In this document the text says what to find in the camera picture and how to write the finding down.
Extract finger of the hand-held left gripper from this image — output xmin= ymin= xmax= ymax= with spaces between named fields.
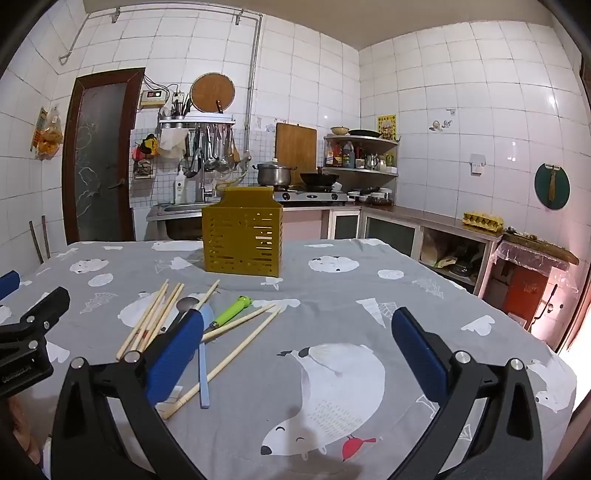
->
xmin=0 ymin=286 xmax=71 ymax=346
xmin=0 ymin=271 xmax=22 ymax=301

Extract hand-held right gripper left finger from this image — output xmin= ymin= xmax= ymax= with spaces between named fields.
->
xmin=50 ymin=310 xmax=206 ymax=480

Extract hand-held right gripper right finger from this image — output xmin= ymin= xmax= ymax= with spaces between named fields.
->
xmin=390 ymin=307 xmax=544 ymax=480

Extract wooden chopstick holder box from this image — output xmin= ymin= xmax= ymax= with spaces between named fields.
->
xmin=115 ymin=278 xmax=282 ymax=420

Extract green handled peeler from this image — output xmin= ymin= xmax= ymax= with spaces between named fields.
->
xmin=205 ymin=296 xmax=254 ymax=330

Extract yellow slotted cutlery holder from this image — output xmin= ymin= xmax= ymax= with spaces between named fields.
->
xmin=202 ymin=187 xmax=284 ymax=278

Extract light blue plastic spoon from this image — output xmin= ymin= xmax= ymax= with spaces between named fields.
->
xmin=198 ymin=307 xmax=217 ymax=410

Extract metal spoon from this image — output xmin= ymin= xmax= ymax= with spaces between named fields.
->
xmin=164 ymin=296 xmax=199 ymax=335

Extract pale sack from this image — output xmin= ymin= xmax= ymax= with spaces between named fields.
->
xmin=422 ymin=230 xmax=448 ymax=266

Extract grey bear printed tablecloth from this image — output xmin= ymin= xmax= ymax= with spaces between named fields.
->
xmin=0 ymin=237 xmax=578 ymax=480

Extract red cabinet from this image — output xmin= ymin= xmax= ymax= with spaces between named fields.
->
xmin=501 ymin=265 xmax=550 ymax=319

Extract wide glass cabinet door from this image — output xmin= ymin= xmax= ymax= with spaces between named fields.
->
xmin=362 ymin=215 xmax=420 ymax=258

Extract clear plastic cover sheet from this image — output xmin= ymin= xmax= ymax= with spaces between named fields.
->
xmin=490 ymin=239 xmax=579 ymax=294

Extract brown topped kitchen counter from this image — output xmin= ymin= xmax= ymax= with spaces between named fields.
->
xmin=147 ymin=200 xmax=505 ymax=296

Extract steel sink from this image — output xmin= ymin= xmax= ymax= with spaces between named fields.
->
xmin=147 ymin=199 xmax=222 ymax=241

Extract yellow egg carton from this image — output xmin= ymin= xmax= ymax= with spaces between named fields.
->
xmin=463 ymin=211 xmax=504 ymax=230

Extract narrow glass cabinet door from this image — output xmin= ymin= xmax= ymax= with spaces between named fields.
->
xmin=330 ymin=210 xmax=362 ymax=240

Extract hanging bag of yellow items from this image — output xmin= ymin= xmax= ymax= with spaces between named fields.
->
xmin=30 ymin=107 xmax=64 ymax=160

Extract brown frosted glass door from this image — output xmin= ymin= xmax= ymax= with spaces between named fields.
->
xmin=61 ymin=68 xmax=146 ymax=244

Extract thick wooden board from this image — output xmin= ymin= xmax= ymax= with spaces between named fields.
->
xmin=503 ymin=231 xmax=580 ymax=266

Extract cluster of bowls and dishes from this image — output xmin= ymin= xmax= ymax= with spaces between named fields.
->
xmin=348 ymin=187 xmax=395 ymax=206

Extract steel faucet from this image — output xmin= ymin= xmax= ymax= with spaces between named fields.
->
xmin=194 ymin=161 xmax=218 ymax=203

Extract steel gas stove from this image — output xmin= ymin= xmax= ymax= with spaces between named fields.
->
xmin=274 ymin=186 xmax=349 ymax=206

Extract red and yellow cloths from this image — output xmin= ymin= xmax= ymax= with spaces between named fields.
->
xmin=133 ymin=134 xmax=159 ymax=160

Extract green round board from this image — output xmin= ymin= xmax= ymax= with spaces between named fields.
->
xmin=534 ymin=162 xmax=571 ymax=210

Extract black wok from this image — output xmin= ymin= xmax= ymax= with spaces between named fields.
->
xmin=299 ymin=168 xmax=340 ymax=190

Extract steel pot with lid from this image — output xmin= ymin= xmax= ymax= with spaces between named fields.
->
xmin=253 ymin=158 xmax=297 ymax=188

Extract white hanging cloth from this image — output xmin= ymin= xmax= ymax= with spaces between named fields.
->
xmin=159 ymin=130 xmax=189 ymax=160

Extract row of hanging kitchen tools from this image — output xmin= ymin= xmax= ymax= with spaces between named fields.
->
xmin=182 ymin=124 xmax=242 ymax=178

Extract metal corner shelf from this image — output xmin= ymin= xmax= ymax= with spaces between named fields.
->
xmin=323 ymin=134 xmax=400 ymax=178

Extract beige controller box red display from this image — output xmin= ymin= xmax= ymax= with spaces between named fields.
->
xmin=140 ymin=89 xmax=168 ymax=110

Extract rectangular wooden cutting board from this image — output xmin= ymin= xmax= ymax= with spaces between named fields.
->
xmin=276 ymin=122 xmax=318 ymax=174

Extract round wooden board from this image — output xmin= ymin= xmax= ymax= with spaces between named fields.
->
xmin=191 ymin=73 xmax=235 ymax=114

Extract yellow wall poster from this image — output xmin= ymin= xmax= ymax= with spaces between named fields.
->
xmin=376 ymin=114 xmax=398 ymax=140

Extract metal wall rack shelf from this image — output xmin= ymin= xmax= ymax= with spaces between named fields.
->
xmin=157 ymin=113 xmax=236 ymax=132

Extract grey wall pipe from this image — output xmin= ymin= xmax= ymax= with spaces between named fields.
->
xmin=59 ymin=7 xmax=265 ymax=158

